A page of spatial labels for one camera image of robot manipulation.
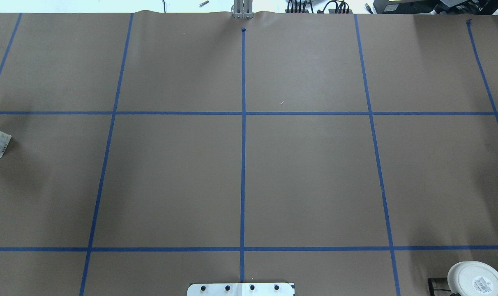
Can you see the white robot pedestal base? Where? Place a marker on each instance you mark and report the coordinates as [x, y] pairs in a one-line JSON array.
[[242, 289]]

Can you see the black wire cup rack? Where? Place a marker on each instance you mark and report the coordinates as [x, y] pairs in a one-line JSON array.
[[439, 287]]

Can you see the aluminium frame post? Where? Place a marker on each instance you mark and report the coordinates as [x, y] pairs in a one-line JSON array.
[[243, 9]]

